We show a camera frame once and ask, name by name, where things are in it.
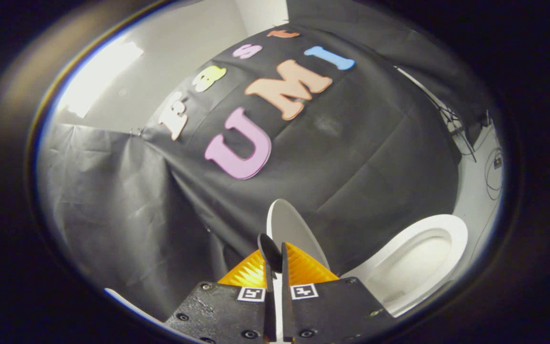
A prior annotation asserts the black tripod stand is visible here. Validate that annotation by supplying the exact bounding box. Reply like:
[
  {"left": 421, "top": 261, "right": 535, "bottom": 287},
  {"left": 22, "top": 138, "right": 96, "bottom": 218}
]
[{"left": 428, "top": 91, "right": 479, "bottom": 163}]

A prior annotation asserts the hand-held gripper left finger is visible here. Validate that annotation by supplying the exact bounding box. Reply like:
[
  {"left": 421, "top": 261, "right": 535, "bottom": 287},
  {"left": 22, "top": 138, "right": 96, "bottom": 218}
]
[{"left": 165, "top": 248, "right": 276, "bottom": 344}]

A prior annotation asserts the black backdrop cloth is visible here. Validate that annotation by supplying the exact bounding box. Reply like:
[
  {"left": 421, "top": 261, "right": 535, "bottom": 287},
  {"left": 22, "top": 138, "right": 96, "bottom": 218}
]
[
  {"left": 287, "top": 0, "right": 490, "bottom": 139},
  {"left": 39, "top": 123, "right": 237, "bottom": 322},
  {"left": 141, "top": 24, "right": 462, "bottom": 282}
]

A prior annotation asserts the tangle of floor cables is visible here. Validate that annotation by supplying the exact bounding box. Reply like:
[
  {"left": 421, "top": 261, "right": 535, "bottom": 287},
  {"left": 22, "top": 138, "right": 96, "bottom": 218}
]
[{"left": 484, "top": 147, "right": 504, "bottom": 201}]

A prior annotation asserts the black lid pull tab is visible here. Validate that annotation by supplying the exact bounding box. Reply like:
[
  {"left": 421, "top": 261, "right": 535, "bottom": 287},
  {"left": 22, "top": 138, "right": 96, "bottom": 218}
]
[{"left": 257, "top": 233, "right": 284, "bottom": 274}]

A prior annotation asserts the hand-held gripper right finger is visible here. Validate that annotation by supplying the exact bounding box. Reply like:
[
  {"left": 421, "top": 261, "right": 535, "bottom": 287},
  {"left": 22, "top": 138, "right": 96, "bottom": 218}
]
[{"left": 282, "top": 242, "right": 395, "bottom": 343}]

